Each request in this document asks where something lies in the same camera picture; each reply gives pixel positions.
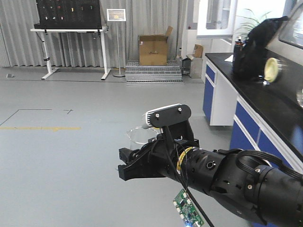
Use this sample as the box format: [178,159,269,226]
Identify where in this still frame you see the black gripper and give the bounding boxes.
[118,139,199,181]

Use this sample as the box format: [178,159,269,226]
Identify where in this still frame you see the clear glass beaker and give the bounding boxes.
[126,126,159,150]

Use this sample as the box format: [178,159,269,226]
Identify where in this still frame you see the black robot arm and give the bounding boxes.
[118,139,303,227]

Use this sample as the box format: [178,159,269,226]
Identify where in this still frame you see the green circuit board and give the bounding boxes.
[173,189,204,227]

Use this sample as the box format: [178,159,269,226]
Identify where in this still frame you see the metal grate steps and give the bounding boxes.
[125,60,183,84]

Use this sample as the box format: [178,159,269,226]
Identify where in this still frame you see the small cardboard box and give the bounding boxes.
[193,44,204,58]

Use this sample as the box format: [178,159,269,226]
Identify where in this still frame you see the white standing desk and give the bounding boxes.
[30,26,110,80]

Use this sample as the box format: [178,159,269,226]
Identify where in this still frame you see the blue white lab counter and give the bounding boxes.
[203,52,303,172]

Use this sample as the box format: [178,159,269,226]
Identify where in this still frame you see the sign on stand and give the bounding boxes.
[107,9,126,78]

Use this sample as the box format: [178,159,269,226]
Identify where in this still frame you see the dark water bottle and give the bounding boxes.
[232,36,243,70]

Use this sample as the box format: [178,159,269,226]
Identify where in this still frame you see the cream round lid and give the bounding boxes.
[264,57,281,83]

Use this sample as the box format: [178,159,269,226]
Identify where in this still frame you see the black pegboard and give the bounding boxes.
[34,0,102,29]

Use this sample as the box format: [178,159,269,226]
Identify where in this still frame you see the black backpack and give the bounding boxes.
[232,16,289,80]

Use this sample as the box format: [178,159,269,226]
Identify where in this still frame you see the black cable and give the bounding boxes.
[163,126,215,227]

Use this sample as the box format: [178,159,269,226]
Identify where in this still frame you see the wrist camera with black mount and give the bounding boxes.
[142,104,199,146]

